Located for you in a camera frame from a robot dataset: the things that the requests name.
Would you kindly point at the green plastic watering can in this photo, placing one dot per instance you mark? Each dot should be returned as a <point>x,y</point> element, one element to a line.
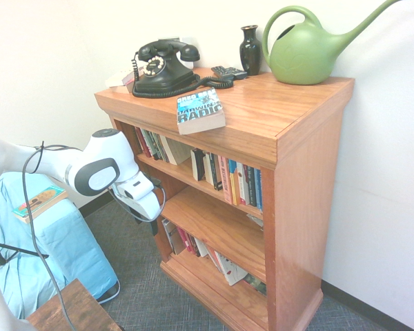
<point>300,55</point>

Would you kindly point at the pink-edged paperback book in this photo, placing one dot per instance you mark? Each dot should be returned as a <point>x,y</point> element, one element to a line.
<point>129,76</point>

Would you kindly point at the black telephone handset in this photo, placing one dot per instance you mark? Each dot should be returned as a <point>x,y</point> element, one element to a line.
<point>165,46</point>

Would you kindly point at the teal and orange paperback book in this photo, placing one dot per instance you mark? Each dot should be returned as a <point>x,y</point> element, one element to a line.
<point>41,203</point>

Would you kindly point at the blue and yellow spine book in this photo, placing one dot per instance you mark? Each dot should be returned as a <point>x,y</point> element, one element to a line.
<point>233,182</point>

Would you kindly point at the black remote control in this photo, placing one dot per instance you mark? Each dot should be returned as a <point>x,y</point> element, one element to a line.
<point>237,73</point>
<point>221,71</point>

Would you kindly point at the black tripod stand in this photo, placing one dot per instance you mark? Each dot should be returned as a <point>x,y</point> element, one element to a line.
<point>7,250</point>

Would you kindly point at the white and red spine book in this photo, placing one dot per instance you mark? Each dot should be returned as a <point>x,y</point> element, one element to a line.
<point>242,184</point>

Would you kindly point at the white book with red figures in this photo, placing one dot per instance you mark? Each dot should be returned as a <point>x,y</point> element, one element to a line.
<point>232,270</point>

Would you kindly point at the black spine book white text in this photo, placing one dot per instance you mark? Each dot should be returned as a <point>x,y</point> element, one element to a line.
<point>215,172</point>

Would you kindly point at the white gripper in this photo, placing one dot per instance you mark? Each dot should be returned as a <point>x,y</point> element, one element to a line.
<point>145,207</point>

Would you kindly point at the black rotary telephone base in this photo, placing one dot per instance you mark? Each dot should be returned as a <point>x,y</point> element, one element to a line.
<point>172,77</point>

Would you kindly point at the dark maroon spine book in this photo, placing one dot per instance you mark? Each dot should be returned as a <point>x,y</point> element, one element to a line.
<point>194,245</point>

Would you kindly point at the green spine book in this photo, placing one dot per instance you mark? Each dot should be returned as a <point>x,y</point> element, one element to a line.
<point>153,145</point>

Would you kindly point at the grey and white cover book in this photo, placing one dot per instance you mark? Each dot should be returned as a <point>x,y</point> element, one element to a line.
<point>174,238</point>

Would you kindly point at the Darwin's Radio paperback book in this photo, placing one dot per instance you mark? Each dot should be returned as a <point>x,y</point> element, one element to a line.
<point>200,113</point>

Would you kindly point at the dark red spine book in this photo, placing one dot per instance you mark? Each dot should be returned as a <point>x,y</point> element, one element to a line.
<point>139,139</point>

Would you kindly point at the white paperback book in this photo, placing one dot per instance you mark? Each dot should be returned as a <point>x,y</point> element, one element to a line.
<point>117,78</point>

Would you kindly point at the salmon pink spine book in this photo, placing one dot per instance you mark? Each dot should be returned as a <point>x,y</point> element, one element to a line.
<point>225,179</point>

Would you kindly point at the small grey patterned item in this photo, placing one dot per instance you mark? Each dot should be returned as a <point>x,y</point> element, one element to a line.
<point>256,220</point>

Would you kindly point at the black glossy vase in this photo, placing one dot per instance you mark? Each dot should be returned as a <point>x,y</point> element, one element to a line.
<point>250,51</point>

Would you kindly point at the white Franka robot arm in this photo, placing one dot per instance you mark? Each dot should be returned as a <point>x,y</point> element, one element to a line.
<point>100,155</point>

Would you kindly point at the thick black spine book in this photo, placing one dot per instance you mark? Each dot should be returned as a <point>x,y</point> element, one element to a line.
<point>197,165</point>

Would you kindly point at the plain white book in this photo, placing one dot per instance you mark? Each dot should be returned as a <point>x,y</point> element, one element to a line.
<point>201,248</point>

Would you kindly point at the dark green flat book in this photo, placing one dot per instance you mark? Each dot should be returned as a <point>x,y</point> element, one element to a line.
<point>257,284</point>

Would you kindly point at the wooden bookshelf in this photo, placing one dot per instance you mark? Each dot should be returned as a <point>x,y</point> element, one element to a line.
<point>296,172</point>

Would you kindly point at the dark brown wooden table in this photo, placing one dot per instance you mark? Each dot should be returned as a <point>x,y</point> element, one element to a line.
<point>76,307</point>

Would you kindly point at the black rotary telephone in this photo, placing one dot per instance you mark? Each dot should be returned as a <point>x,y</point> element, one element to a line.
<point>193,85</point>

